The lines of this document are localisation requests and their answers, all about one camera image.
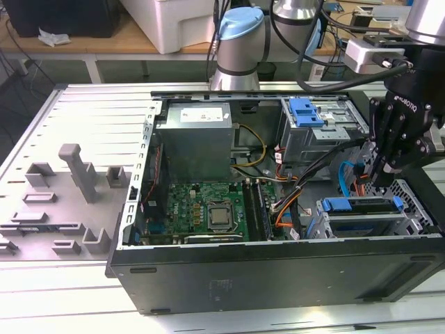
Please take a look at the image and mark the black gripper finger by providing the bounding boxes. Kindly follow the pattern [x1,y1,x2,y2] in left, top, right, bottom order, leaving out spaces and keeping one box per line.
[368,97,394,186]
[381,106,436,188]

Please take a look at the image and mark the black square motor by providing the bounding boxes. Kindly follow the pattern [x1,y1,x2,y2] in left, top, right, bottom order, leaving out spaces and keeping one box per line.
[351,12,373,33]

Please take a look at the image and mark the black camera cable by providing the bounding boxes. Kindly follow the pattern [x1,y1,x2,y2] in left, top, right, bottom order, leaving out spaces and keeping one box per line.
[294,0,414,92]

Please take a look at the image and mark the black cable bundle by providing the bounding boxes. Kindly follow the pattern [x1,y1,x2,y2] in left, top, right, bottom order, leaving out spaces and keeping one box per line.
[270,137,369,214]

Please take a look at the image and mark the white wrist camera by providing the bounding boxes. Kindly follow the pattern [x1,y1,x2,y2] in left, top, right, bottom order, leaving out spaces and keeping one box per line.
[343,38,406,74]

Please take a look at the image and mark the installed RAM stick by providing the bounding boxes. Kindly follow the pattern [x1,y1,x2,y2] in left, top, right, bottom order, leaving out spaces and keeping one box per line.
[257,182,273,241]

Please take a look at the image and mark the orange power wire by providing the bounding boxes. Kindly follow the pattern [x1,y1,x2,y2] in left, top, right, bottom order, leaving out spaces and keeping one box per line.
[353,166,394,196]

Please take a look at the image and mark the black open PC case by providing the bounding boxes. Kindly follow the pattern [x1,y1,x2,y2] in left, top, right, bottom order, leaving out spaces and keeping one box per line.
[105,89,445,316]

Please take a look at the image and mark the black case fan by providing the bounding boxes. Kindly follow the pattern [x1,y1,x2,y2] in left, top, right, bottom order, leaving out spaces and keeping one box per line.
[144,141,170,220]

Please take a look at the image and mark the silver CPU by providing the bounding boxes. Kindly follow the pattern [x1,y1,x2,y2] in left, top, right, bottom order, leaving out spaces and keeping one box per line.
[207,205,233,227]

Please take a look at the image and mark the crumpled white paper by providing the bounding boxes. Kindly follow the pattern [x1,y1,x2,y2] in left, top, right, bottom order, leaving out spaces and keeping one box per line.
[37,28,72,48]

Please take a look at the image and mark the blue wire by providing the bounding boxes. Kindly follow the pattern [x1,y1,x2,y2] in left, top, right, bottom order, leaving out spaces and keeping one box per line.
[338,161,366,200]

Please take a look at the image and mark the black camera bracket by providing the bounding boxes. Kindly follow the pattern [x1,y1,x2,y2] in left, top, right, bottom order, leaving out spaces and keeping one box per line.
[363,33,411,48]

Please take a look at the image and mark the yellow wires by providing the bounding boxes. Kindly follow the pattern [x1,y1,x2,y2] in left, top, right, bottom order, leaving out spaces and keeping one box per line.
[231,124,267,171]

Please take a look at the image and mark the metal optical drive cage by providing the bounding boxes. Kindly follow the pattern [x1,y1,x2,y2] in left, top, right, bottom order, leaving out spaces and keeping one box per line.
[280,98,371,175]

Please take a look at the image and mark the black waste bin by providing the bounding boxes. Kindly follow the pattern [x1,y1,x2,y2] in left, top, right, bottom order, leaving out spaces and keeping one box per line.
[259,62,276,81]

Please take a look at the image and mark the orange flat wire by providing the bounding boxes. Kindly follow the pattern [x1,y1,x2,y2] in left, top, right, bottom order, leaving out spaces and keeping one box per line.
[275,198,300,229]

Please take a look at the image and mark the blue drive latch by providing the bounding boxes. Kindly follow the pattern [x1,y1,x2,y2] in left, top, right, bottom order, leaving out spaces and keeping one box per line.
[289,98,324,128]

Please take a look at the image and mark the green motherboard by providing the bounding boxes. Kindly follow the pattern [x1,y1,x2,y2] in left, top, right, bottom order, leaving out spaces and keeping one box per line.
[140,180,289,244]

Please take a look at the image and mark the grey parts rack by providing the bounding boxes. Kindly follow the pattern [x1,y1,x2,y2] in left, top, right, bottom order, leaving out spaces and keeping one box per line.
[0,142,136,260]

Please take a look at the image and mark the hard disk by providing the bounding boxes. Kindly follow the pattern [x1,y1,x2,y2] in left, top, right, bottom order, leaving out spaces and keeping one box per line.
[307,195,405,239]

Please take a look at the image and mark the metal disk bay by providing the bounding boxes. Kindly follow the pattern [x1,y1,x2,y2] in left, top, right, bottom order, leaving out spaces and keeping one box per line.
[312,196,423,241]

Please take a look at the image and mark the grey power supply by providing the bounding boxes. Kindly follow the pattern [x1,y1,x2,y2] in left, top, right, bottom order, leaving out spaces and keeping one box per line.
[155,102,234,184]

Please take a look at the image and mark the white foam box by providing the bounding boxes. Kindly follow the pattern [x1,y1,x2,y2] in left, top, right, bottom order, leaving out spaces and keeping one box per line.
[120,0,227,55]

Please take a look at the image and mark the black box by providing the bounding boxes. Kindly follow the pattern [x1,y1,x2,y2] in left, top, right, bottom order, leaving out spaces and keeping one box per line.
[6,0,121,38]

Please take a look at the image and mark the wooden desk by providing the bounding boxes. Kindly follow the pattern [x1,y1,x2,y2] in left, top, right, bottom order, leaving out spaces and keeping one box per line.
[0,0,411,84]

